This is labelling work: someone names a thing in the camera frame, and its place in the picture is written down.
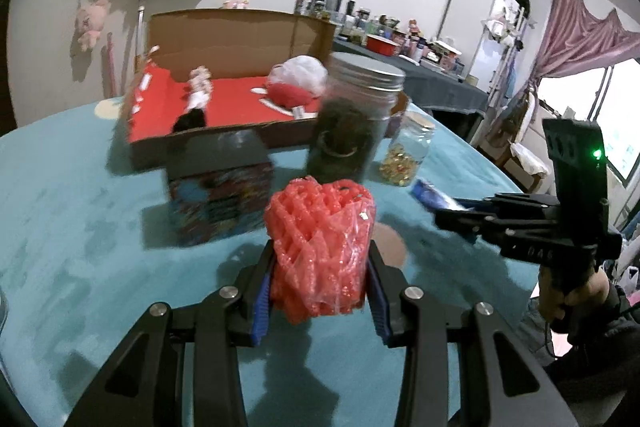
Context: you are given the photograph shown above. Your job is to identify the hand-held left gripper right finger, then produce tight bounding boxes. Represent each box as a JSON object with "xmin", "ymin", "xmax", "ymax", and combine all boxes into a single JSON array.
[{"xmin": 367, "ymin": 242, "xmax": 578, "ymax": 427}]

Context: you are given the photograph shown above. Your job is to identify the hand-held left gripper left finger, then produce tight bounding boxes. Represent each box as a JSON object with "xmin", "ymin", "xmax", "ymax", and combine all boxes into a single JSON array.
[{"xmin": 65, "ymin": 239, "xmax": 278, "ymax": 427}]

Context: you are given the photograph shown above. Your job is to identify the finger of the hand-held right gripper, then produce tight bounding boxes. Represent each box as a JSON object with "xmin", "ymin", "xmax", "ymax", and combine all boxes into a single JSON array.
[
  {"xmin": 434, "ymin": 209, "xmax": 511, "ymax": 244},
  {"xmin": 452, "ymin": 193, "xmax": 546, "ymax": 220}
]

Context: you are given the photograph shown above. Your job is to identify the blue wrapper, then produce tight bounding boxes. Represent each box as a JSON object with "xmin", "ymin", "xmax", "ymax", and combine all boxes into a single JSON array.
[{"xmin": 410, "ymin": 178, "xmax": 471, "ymax": 214}]

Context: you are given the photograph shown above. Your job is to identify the red foam net sleeve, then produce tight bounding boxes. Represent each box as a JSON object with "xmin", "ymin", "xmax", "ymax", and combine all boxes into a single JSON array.
[{"xmin": 263, "ymin": 175, "xmax": 377, "ymax": 327}]

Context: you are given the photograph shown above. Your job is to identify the white plastic bag bundle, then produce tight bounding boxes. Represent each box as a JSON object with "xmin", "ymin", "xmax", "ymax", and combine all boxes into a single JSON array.
[{"xmin": 267, "ymin": 55, "xmax": 328, "ymax": 95}]

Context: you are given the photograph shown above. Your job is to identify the cardboard box with red lining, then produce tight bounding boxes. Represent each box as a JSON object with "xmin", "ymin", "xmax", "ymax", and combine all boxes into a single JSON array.
[{"xmin": 117, "ymin": 8, "xmax": 413, "ymax": 172}]

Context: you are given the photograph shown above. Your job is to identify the person's right forearm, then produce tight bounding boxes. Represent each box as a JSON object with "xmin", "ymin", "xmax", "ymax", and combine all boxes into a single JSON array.
[{"xmin": 517, "ymin": 284, "xmax": 640, "ymax": 413}]

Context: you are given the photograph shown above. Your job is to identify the person's right hand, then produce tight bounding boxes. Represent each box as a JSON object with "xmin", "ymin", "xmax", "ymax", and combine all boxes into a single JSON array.
[{"xmin": 537, "ymin": 264, "xmax": 615, "ymax": 349}]

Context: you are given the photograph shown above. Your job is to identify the tan round pad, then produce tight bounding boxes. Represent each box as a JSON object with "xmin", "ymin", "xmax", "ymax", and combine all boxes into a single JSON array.
[{"xmin": 372, "ymin": 222, "xmax": 407, "ymax": 268}]

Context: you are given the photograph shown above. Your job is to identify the window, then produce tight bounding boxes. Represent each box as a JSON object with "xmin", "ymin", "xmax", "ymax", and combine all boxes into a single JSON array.
[{"xmin": 537, "ymin": 59, "xmax": 640, "ymax": 188}]

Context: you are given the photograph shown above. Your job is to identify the small glass jar gold beads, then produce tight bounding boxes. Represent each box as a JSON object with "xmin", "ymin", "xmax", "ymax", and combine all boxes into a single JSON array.
[{"xmin": 378, "ymin": 111, "xmax": 435, "ymax": 188}]

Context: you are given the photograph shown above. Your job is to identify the dark printed box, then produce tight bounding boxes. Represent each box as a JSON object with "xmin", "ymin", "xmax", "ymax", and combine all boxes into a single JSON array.
[{"xmin": 165, "ymin": 129, "xmax": 275, "ymax": 248}]

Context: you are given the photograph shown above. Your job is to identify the table with grey cloth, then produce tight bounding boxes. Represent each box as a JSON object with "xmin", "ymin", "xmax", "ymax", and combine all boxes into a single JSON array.
[{"xmin": 332, "ymin": 34, "xmax": 491, "ymax": 142}]

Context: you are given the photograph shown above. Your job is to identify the large glass jar metal lid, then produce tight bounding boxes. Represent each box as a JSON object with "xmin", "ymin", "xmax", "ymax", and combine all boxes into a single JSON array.
[{"xmin": 305, "ymin": 52, "xmax": 406, "ymax": 185}]

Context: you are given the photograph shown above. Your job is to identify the pink curtain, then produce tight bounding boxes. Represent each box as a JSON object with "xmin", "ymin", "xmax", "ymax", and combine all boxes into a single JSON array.
[{"xmin": 532, "ymin": 0, "xmax": 640, "ymax": 82}]

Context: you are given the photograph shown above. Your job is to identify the white wardrobe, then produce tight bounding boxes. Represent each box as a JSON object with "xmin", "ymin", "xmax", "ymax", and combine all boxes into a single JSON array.
[{"xmin": 440, "ymin": 0, "xmax": 531, "ymax": 108}]

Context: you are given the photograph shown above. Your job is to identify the row of cosmetic bottles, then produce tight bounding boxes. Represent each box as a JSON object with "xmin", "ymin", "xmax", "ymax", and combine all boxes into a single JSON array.
[{"xmin": 342, "ymin": 0, "xmax": 468, "ymax": 75}]

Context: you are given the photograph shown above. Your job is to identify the red bowl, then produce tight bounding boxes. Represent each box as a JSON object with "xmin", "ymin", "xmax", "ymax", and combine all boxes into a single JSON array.
[{"xmin": 365, "ymin": 33, "xmax": 401, "ymax": 56}]

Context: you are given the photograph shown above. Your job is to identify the stick with red tip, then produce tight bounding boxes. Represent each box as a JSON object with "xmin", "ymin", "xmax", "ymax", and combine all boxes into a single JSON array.
[{"xmin": 134, "ymin": 0, "xmax": 150, "ymax": 72}]

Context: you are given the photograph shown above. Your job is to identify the pink plush toy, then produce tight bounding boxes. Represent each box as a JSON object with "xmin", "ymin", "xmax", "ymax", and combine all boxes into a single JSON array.
[{"xmin": 75, "ymin": 0, "xmax": 112, "ymax": 52}]

